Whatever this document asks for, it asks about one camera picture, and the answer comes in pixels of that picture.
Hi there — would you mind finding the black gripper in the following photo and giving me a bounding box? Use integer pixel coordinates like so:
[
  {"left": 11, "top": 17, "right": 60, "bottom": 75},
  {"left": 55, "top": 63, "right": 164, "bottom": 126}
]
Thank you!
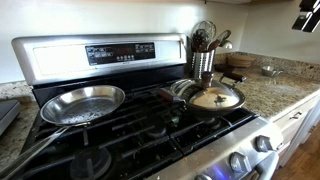
[{"left": 291, "top": 0, "right": 320, "bottom": 34}]

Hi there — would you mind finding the steel lid with wooden knob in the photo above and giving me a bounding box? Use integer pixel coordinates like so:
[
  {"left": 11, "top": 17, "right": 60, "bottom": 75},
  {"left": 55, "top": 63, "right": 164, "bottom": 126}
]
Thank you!
[{"left": 170, "top": 70, "right": 242, "bottom": 110}]

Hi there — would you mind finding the silver steel frying pan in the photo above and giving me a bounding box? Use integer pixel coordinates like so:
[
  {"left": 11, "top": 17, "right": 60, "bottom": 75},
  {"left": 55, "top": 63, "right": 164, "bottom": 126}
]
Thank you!
[{"left": 0, "top": 84, "right": 126, "bottom": 180}]

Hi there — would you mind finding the light wooden board stack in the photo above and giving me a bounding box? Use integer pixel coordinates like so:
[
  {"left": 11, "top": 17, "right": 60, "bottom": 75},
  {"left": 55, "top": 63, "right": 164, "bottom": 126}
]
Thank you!
[{"left": 226, "top": 54, "right": 256, "bottom": 69}]

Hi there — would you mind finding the steel ladle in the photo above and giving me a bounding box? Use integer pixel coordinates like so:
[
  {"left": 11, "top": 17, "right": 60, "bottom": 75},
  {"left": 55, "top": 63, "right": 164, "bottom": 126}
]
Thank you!
[{"left": 221, "top": 39, "right": 234, "bottom": 50}]

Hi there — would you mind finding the dark wooden spatula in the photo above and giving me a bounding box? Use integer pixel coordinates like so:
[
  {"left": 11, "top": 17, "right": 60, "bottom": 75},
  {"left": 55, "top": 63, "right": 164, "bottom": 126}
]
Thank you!
[{"left": 207, "top": 29, "right": 232, "bottom": 52}]

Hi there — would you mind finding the metal drawer pull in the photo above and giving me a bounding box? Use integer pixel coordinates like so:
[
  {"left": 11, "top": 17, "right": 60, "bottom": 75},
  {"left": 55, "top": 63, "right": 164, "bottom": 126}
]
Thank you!
[{"left": 288, "top": 111, "right": 303, "bottom": 121}]

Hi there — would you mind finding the dark slotted spoon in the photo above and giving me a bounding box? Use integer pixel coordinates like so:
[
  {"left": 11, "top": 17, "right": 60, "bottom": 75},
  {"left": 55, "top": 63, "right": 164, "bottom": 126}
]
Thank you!
[{"left": 191, "top": 28, "right": 211, "bottom": 53}]

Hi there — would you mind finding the perforated steel utensil holder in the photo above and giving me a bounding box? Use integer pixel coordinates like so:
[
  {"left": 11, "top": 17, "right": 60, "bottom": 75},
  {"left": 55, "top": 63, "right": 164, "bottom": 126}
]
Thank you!
[{"left": 191, "top": 49, "right": 216, "bottom": 80}]

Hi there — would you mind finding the silver range knob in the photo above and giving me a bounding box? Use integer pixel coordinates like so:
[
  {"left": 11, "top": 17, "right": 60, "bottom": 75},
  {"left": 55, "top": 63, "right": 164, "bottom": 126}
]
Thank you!
[
  {"left": 254, "top": 134, "right": 275, "bottom": 153},
  {"left": 194, "top": 173, "right": 214, "bottom": 180},
  {"left": 229, "top": 151, "right": 252, "bottom": 174}
]

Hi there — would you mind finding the stainless steel gas range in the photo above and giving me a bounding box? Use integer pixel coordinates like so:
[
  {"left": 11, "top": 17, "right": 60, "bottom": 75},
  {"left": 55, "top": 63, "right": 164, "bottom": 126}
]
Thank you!
[{"left": 10, "top": 32, "right": 284, "bottom": 180}]

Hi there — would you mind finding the flat kitchen scale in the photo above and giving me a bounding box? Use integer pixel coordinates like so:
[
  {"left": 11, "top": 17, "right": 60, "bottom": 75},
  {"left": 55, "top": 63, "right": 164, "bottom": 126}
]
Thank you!
[{"left": 0, "top": 99, "right": 22, "bottom": 136}]

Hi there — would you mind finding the wire mesh skimmer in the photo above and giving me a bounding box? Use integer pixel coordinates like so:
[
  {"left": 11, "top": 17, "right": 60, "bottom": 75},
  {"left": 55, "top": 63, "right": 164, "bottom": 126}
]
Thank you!
[{"left": 193, "top": 20, "right": 217, "bottom": 40}]

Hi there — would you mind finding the black wok with wooden handles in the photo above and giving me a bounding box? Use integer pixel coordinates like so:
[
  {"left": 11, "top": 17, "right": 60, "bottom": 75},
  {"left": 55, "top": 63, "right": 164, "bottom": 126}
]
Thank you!
[{"left": 156, "top": 71, "right": 248, "bottom": 118}]

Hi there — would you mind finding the steel oven door handle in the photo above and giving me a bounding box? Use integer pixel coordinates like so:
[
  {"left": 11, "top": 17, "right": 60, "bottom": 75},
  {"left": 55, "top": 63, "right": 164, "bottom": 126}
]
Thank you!
[{"left": 248, "top": 151, "right": 280, "bottom": 180}]

